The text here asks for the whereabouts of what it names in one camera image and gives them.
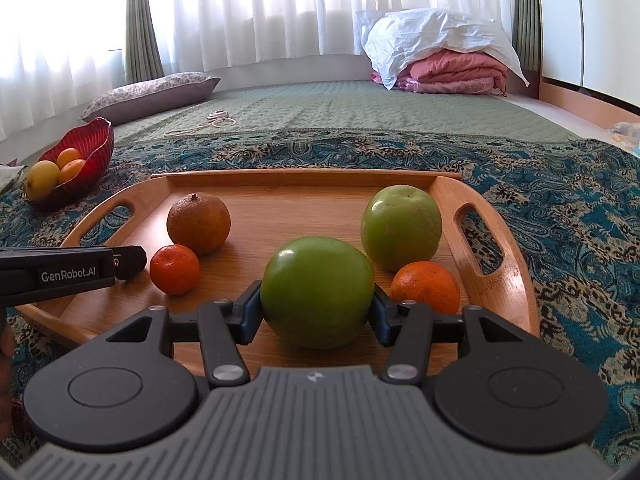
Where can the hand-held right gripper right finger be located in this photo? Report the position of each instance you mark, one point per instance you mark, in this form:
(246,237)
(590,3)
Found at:
(382,317)

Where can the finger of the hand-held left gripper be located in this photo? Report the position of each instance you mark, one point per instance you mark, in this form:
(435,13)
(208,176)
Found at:
(131,259)

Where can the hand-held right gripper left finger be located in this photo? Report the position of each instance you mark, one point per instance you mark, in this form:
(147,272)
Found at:
(247,312)

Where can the small tangerine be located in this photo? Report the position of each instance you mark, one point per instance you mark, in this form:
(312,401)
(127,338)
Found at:
(425,285)
(175,270)

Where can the green apple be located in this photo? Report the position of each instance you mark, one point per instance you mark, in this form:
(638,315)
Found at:
(317,292)
(401,227)

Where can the large orange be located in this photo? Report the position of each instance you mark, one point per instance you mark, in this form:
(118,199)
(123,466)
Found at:
(199,224)

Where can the wooden tray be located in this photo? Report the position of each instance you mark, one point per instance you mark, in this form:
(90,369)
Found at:
(300,210)

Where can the person's left hand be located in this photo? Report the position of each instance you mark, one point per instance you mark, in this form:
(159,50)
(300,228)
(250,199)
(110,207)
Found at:
(5,370)

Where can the yellow fruit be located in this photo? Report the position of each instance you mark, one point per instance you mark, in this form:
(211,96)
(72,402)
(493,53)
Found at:
(41,180)

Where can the small orange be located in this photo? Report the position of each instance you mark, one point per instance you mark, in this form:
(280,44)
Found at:
(72,171)
(69,156)

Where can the red ribbed bowl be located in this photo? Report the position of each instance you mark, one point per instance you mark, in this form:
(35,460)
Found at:
(92,147)

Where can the floral pillow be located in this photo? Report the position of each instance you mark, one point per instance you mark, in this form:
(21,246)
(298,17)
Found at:
(150,92)

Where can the green quilted mattress cover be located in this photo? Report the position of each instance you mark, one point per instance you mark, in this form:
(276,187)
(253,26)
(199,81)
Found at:
(350,107)

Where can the blue paisley cloth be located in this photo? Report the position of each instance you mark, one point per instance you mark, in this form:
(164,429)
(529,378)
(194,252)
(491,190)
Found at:
(575,220)

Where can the green curtain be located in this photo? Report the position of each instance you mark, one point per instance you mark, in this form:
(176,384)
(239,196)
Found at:
(528,15)
(142,20)

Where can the folded pink blanket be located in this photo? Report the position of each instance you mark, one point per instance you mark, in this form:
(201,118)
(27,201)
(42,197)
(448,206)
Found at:
(450,75)

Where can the white sheer curtain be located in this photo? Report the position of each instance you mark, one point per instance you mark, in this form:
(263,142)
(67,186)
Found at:
(275,10)

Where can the white pillow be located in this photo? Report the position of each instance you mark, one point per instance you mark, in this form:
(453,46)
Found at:
(430,30)

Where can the white bag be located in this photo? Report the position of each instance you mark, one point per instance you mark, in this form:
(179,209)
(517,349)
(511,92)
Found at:
(626,134)

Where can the white wardrobe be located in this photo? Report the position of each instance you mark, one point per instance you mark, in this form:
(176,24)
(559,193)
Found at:
(590,25)

